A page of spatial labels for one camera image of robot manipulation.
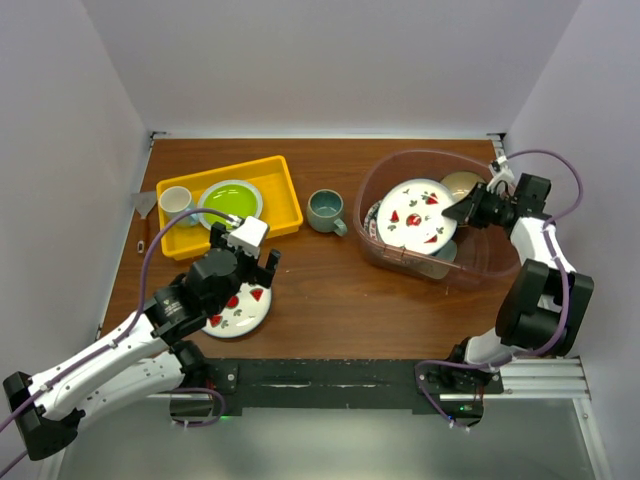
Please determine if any white light-blue mug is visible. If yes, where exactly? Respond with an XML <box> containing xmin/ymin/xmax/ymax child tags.
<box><xmin>158</xmin><ymin>186</ymin><xmax>199</xmax><ymax>228</ymax></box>

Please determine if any clear pink plastic bin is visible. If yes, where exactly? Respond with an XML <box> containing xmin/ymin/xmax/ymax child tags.
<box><xmin>353</xmin><ymin>149</ymin><xmax>520</xmax><ymax>288</ymax></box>

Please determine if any brown floral cream-inside bowl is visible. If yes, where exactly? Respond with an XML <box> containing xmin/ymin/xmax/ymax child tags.
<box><xmin>440</xmin><ymin>171</ymin><xmax>485</xmax><ymax>202</ymax></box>

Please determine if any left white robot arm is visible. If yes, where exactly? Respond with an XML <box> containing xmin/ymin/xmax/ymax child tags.
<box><xmin>1</xmin><ymin>217</ymin><xmax>280</xmax><ymax>461</ymax></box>

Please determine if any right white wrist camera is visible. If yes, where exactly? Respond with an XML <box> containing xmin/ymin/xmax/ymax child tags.
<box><xmin>487</xmin><ymin>155</ymin><xmax>514</xmax><ymax>193</ymax></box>

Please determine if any light-teal divided rectangular dish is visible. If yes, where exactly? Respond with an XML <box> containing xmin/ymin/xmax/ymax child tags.
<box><xmin>414</xmin><ymin>240</ymin><xmax>458</xmax><ymax>280</ymax></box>

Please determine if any green plate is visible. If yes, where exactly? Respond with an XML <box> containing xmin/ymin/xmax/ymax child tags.
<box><xmin>200</xmin><ymin>182</ymin><xmax>258</xmax><ymax>227</ymax></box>

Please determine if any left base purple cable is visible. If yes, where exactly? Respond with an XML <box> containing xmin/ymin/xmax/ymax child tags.
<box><xmin>169</xmin><ymin>386</ymin><xmax>226</xmax><ymax>429</ymax></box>

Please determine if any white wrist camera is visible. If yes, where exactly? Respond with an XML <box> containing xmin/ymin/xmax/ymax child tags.
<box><xmin>487</xmin><ymin>155</ymin><xmax>514</xmax><ymax>193</ymax></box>
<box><xmin>227</xmin><ymin>216</ymin><xmax>270</xmax><ymax>259</ymax></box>

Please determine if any yellow plastic tray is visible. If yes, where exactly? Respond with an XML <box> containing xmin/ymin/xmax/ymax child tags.
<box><xmin>156</xmin><ymin>156</ymin><xmax>302</xmax><ymax>261</ymax></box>

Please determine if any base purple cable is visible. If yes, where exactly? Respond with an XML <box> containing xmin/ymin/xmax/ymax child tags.
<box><xmin>414</xmin><ymin>360</ymin><xmax>501</xmax><ymax>431</ymax></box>
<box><xmin>169</xmin><ymin>386</ymin><xmax>226</xmax><ymax>429</ymax></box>

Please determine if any metal scraper wooden handle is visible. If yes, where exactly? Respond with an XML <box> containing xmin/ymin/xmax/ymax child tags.
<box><xmin>131</xmin><ymin>191</ymin><xmax>157</xmax><ymax>255</ymax></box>

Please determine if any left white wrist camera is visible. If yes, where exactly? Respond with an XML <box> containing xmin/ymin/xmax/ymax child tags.
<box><xmin>227</xmin><ymin>216</ymin><xmax>270</xmax><ymax>259</ymax></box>

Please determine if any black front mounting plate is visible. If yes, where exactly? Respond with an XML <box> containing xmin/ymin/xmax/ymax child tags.
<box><xmin>181</xmin><ymin>358</ymin><xmax>504</xmax><ymax>419</ymax></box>

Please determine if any white watermelon plate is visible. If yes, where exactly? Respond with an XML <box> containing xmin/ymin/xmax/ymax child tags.
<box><xmin>376</xmin><ymin>178</ymin><xmax>458</xmax><ymax>255</ymax></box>
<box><xmin>202</xmin><ymin>283</ymin><xmax>272</xmax><ymax>339</ymax></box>

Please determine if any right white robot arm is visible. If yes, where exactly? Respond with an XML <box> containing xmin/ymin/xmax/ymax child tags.
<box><xmin>443</xmin><ymin>174</ymin><xmax>594</xmax><ymax>393</ymax></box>

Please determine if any teal speckled ceramic mug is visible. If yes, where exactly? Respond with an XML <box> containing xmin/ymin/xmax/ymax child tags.
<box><xmin>306</xmin><ymin>189</ymin><xmax>348</xmax><ymax>236</ymax></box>

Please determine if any light-blue bottom plate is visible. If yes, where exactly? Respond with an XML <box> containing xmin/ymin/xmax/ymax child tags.
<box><xmin>366</xmin><ymin>214</ymin><xmax>451</xmax><ymax>259</ymax></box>

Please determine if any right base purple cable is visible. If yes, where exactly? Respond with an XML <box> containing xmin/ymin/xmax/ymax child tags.
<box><xmin>414</xmin><ymin>360</ymin><xmax>501</xmax><ymax>431</ymax></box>

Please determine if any light-blue scalloped plate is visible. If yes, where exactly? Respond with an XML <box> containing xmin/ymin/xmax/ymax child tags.
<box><xmin>196</xmin><ymin>179</ymin><xmax>264</xmax><ymax>235</ymax></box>

